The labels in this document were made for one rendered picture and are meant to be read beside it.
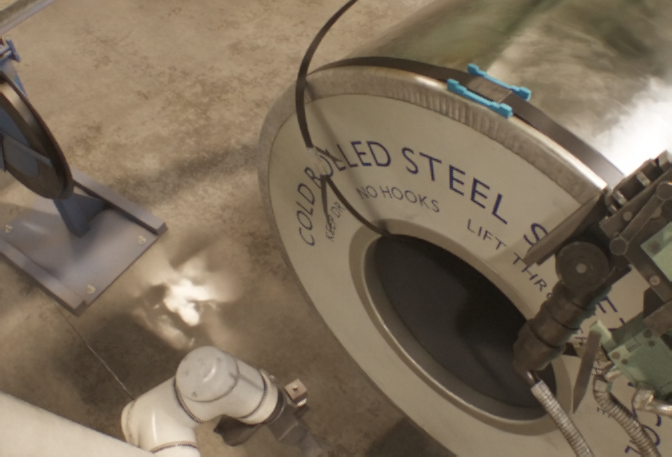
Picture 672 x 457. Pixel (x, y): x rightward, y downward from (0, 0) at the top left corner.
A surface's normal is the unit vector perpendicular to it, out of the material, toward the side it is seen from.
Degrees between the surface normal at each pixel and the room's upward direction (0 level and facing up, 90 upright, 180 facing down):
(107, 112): 0
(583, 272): 58
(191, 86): 0
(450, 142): 90
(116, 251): 0
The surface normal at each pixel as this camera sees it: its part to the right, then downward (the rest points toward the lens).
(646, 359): -0.45, 0.21
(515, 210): -0.70, 0.55
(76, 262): -0.06, -0.67
